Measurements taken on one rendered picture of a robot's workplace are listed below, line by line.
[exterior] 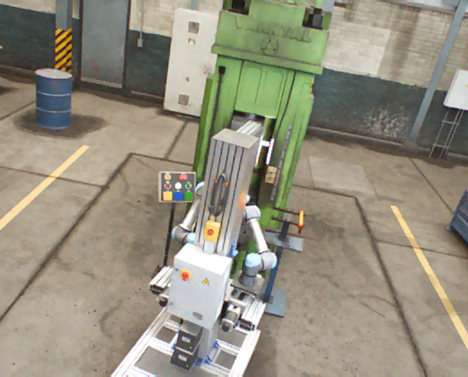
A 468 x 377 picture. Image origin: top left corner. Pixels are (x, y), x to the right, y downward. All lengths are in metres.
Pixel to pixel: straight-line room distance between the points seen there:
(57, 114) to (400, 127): 7.06
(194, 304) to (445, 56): 8.55
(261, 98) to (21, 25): 7.81
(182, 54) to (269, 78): 5.49
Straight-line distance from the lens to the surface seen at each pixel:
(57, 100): 8.30
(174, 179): 4.29
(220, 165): 2.88
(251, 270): 3.54
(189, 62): 9.56
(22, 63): 11.44
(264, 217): 4.67
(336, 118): 10.46
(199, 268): 3.02
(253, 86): 4.22
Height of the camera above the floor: 2.98
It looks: 25 degrees down
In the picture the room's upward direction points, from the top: 11 degrees clockwise
